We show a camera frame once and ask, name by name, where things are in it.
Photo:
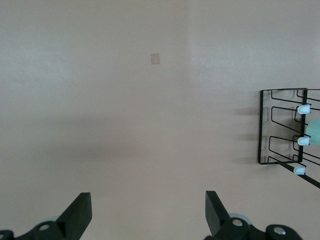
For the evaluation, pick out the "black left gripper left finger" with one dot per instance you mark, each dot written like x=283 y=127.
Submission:
x=62 y=230

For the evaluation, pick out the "small brown tape patch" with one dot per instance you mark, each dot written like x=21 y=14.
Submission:
x=155 y=59

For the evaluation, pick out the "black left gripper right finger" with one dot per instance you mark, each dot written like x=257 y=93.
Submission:
x=237 y=231

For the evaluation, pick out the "mint green plastic cup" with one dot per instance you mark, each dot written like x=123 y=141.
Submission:
x=315 y=132

